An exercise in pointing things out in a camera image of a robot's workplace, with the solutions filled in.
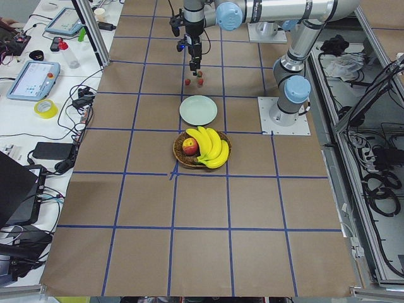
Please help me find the yellow tape roll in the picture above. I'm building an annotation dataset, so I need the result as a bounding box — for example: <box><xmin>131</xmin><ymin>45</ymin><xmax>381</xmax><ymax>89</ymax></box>
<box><xmin>34</xmin><ymin>99</ymin><xmax>58</xmax><ymax>119</ymax></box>

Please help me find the teach pendant far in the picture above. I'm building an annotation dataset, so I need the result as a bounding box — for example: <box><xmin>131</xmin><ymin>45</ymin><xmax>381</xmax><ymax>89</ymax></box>
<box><xmin>45</xmin><ymin>7</ymin><xmax>83</xmax><ymax>37</ymax></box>

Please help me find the black laptop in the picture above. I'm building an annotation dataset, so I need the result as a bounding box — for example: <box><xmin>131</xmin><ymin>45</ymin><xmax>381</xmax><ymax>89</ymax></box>
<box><xmin>1</xmin><ymin>153</ymin><xmax>45</xmax><ymax>227</ymax></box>

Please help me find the clear plastic bottle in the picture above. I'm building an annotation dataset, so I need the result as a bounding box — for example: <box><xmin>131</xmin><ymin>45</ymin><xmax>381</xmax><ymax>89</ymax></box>
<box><xmin>58</xmin><ymin>39</ymin><xmax>80</xmax><ymax>69</ymax></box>

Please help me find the red apple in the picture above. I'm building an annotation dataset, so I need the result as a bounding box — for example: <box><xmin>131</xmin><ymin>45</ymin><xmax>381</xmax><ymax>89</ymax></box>
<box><xmin>182</xmin><ymin>137</ymin><xmax>199</xmax><ymax>156</ymax></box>

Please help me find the wicker basket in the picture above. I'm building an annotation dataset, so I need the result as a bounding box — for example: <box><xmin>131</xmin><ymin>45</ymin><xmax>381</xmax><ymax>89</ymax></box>
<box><xmin>173</xmin><ymin>131</ymin><xmax>232</xmax><ymax>168</ymax></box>

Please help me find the yellow banana bunch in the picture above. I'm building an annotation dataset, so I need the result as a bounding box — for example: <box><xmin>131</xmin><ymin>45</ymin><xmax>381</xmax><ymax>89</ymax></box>
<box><xmin>186</xmin><ymin>126</ymin><xmax>230</xmax><ymax>169</ymax></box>

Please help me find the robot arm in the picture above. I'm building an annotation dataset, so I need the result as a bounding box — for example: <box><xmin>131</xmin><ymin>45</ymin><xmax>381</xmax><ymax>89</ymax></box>
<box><xmin>270</xmin><ymin>19</ymin><xmax>325</xmax><ymax>127</ymax></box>
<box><xmin>170</xmin><ymin>0</ymin><xmax>360</xmax><ymax>75</ymax></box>

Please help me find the teach pendant near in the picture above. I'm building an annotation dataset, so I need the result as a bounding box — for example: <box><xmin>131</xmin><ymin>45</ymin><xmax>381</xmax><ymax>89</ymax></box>
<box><xmin>6</xmin><ymin>61</ymin><xmax>61</xmax><ymax>102</ymax></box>

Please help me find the black power adapter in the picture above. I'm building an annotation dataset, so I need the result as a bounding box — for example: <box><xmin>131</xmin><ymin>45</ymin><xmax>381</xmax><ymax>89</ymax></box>
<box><xmin>32</xmin><ymin>142</ymin><xmax>73</xmax><ymax>160</ymax></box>

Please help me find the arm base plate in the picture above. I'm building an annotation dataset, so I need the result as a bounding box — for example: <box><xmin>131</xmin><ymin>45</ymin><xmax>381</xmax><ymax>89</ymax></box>
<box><xmin>258</xmin><ymin>97</ymin><xmax>311</xmax><ymax>136</ymax></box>
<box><xmin>247</xmin><ymin>20</ymin><xmax>287</xmax><ymax>44</ymax></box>

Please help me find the light green plate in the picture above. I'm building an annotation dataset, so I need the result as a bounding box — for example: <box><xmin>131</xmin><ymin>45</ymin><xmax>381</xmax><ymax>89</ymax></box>
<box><xmin>179</xmin><ymin>95</ymin><xmax>217</xmax><ymax>126</ymax></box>

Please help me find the aluminium profile post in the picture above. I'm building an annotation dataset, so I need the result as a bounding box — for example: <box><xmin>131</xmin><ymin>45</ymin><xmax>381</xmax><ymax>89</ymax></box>
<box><xmin>71</xmin><ymin>0</ymin><xmax>110</xmax><ymax>68</ymax></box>

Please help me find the teach pendant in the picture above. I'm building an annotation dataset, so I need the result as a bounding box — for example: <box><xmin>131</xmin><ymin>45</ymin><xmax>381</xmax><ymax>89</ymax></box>
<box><xmin>6</xmin><ymin>61</ymin><xmax>61</xmax><ymax>102</ymax></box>
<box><xmin>45</xmin><ymin>7</ymin><xmax>83</xmax><ymax>37</ymax></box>

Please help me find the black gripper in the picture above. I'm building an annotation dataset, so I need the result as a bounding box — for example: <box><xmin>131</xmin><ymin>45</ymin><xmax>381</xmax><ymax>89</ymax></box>
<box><xmin>176</xmin><ymin>23</ymin><xmax>203</xmax><ymax>75</ymax></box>

